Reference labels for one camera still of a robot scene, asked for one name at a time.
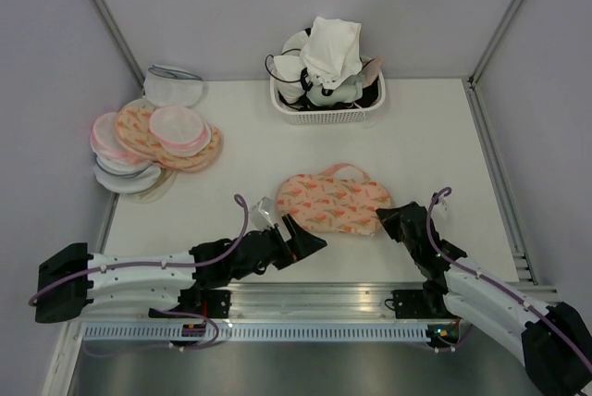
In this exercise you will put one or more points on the white mesh bag at wall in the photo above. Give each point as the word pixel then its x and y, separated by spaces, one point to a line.
pixel 166 85

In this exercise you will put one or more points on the stacked peach tulip laundry bags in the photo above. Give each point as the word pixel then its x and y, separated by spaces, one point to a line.
pixel 132 130

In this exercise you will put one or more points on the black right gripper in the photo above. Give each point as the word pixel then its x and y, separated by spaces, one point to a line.
pixel 388 217

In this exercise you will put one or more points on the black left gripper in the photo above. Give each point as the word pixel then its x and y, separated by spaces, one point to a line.
pixel 303 243

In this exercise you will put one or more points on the white grey-trimmed laundry bag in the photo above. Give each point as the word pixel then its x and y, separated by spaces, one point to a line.
pixel 133 180

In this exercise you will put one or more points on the white pink-trimmed round laundry bag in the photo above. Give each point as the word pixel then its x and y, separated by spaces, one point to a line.
pixel 181 131

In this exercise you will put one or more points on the white perforated plastic basket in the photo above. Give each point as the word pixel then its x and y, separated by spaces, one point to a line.
pixel 328 111

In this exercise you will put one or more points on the aluminium frame post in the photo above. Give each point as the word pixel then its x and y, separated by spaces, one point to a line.
pixel 109 22
pixel 503 27

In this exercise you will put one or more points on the pink-trimmed bag far left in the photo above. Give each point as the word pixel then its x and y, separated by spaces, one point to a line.
pixel 103 138

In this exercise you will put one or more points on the clothes pile in basket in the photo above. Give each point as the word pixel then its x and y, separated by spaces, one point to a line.
pixel 321 69

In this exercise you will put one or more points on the white slotted cable duct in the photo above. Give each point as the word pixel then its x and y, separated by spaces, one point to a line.
pixel 235 331

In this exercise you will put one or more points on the left aluminium frame post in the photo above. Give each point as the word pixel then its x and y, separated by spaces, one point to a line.
pixel 109 22

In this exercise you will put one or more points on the right aluminium frame post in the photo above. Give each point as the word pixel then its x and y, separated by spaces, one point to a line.
pixel 503 27

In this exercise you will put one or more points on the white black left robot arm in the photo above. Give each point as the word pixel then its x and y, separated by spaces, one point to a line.
pixel 75 282

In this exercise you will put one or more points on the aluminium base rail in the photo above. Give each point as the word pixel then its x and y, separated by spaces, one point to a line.
pixel 264 302

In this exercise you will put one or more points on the cream laundry bag bottom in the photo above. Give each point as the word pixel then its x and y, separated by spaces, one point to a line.
pixel 157 191

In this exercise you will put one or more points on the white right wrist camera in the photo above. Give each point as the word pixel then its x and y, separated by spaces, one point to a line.
pixel 440 207

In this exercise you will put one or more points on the peach tulip-print laundry bag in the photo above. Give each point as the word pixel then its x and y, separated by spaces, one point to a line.
pixel 340 199

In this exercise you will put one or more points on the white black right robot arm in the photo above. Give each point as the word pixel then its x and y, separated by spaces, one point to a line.
pixel 551 341

